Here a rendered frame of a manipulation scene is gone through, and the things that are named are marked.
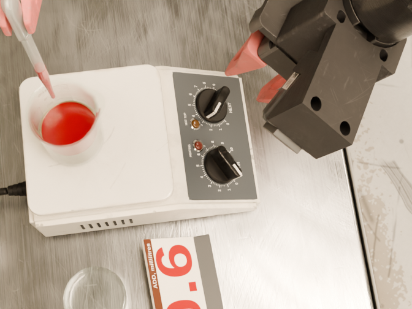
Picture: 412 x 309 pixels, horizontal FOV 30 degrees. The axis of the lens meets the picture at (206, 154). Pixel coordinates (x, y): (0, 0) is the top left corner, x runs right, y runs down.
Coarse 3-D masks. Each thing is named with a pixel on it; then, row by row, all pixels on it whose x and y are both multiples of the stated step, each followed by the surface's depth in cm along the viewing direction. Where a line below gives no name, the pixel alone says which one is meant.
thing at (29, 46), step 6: (30, 36) 43; (24, 42) 44; (30, 42) 44; (30, 48) 45; (36, 48) 45; (30, 54) 45; (36, 54) 46; (30, 60) 47; (36, 60) 46; (42, 60) 48; (36, 66) 47; (42, 66) 48
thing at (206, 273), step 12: (156, 240) 67; (168, 240) 68; (192, 240) 70; (204, 240) 70; (144, 252) 66; (192, 252) 70; (204, 252) 70; (204, 264) 70; (204, 276) 70; (216, 276) 70; (204, 288) 69; (216, 288) 69; (204, 300) 69; (216, 300) 69
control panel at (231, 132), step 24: (192, 96) 68; (240, 96) 71; (192, 120) 67; (240, 120) 70; (192, 144) 67; (216, 144) 68; (240, 144) 70; (192, 168) 66; (240, 168) 69; (192, 192) 65; (216, 192) 67; (240, 192) 68
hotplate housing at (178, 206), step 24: (168, 72) 68; (192, 72) 69; (216, 72) 71; (168, 96) 67; (168, 120) 66; (24, 192) 68; (48, 216) 64; (72, 216) 64; (96, 216) 64; (120, 216) 64; (144, 216) 66; (168, 216) 67; (192, 216) 69
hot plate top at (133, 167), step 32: (128, 96) 65; (160, 96) 65; (128, 128) 64; (160, 128) 64; (32, 160) 63; (96, 160) 63; (128, 160) 63; (160, 160) 64; (32, 192) 62; (64, 192) 63; (96, 192) 63; (128, 192) 63; (160, 192) 63
